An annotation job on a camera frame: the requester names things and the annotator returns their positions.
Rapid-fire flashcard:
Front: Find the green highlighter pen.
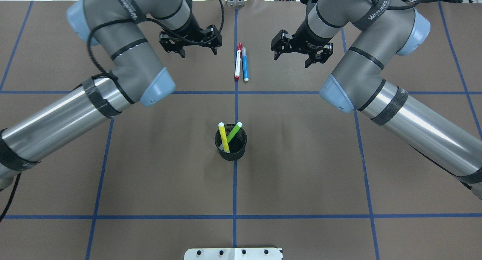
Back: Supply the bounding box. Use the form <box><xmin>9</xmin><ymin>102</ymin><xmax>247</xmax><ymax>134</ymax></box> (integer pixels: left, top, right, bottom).
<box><xmin>227</xmin><ymin>122</ymin><xmax>243</xmax><ymax>143</ymax></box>

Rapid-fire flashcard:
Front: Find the black mesh pen cup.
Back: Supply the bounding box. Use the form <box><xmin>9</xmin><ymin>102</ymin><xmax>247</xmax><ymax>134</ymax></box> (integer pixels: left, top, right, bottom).
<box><xmin>215</xmin><ymin>123</ymin><xmax>247</xmax><ymax>161</ymax></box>

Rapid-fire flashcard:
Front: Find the blue highlighter pen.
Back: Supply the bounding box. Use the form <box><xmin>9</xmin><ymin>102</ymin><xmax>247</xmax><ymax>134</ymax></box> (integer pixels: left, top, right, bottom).
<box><xmin>241</xmin><ymin>47</ymin><xmax>249</xmax><ymax>82</ymax></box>

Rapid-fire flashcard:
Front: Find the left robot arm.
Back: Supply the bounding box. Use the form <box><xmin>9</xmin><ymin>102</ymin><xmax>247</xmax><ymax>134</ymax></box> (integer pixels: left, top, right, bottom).
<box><xmin>1</xmin><ymin>0</ymin><xmax>222</xmax><ymax>190</ymax></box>

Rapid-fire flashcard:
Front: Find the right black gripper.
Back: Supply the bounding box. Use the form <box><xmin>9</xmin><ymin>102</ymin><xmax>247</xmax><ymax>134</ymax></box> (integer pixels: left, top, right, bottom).
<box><xmin>270</xmin><ymin>21</ymin><xmax>333</xmax><ymax>68</ymax></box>

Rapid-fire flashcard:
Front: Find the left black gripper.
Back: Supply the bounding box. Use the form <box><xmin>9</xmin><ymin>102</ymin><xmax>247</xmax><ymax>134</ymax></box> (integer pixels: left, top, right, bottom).
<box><xmin>159</xmin><ymin>18</ymin><xmax>223</xmax><ymax>58</ymax></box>

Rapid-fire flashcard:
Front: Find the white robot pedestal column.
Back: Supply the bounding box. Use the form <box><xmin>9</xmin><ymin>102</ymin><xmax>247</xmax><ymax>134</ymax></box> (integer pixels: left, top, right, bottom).
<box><xmin>184</xmin><ymin>247</ymin><xmax>284</xmax><ymax>260</ymax></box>

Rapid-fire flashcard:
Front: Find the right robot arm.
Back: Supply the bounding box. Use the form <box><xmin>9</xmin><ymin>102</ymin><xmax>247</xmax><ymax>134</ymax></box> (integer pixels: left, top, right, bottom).
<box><xmin>271</xmin><ymin>0</ymin><xmax>482</xmax><ymax>198</ymax></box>

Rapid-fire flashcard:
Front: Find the yellow highlighter pen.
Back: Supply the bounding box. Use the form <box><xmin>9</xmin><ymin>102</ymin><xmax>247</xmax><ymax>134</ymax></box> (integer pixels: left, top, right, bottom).
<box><xmin>218</xmin><ymin>122</ymin><xmax>230</xmax><ymax>153</ymax></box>

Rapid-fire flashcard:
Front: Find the red whiteboard marker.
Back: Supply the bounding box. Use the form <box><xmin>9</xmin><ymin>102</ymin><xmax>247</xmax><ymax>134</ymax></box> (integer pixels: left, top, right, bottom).
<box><xmin>234</xmin><ymin>43</ymin><xmax>242</xmax><ymax>82</ymax></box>

